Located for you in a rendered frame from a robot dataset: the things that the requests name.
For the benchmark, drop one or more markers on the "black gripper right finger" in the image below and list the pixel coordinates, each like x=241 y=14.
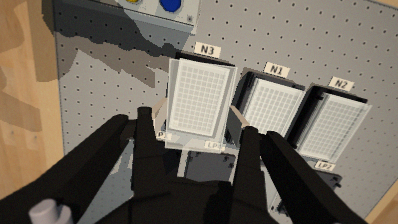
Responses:
x=305 y=195

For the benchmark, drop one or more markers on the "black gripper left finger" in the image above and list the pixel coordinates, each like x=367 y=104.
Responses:
x=62 y=194

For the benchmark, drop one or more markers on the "white operator button panel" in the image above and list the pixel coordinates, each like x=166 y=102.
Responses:
x=180 y=15

